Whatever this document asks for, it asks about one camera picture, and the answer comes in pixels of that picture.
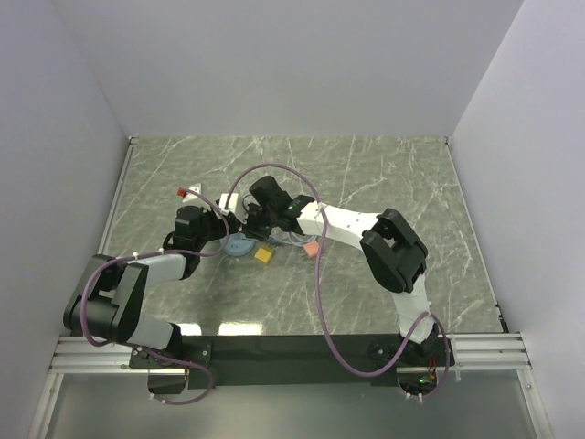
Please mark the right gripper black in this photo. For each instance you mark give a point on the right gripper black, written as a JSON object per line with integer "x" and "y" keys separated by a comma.
{"x": 249, "y": 230}

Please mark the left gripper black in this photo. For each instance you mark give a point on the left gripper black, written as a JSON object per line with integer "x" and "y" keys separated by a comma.
{"x": 219, "y": 222}

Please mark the round blue power strip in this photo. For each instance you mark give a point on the round blue power strip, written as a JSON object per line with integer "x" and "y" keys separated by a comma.
{"x": 237, "y": 245}

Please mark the yellow charger plug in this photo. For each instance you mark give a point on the yellow charger plug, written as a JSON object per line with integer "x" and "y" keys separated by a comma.
{"x": 264, "y": 255}

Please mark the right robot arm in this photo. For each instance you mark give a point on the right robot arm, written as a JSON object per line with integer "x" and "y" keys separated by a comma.
{"x": 395, "y": 254}

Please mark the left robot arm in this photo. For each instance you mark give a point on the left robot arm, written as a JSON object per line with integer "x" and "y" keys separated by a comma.
{"x": 107, "y": 301}

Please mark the pink charger plug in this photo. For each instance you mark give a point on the pink charger plug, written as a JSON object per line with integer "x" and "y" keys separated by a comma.
{"x": 311, "y": 249}

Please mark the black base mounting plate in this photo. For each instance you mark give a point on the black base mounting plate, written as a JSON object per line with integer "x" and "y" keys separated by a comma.
{"x": 279, "y": 360}

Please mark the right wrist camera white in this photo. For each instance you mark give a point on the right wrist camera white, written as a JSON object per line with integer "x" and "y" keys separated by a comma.
{"x": 231, "y": 204}

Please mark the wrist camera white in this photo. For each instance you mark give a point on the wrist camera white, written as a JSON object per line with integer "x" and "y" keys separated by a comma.
{"x": 191, "y": 195}
{"x": 231, "y": 204}

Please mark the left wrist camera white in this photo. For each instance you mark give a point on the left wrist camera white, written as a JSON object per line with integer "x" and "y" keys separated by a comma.
{"x": 191, "y": 195}

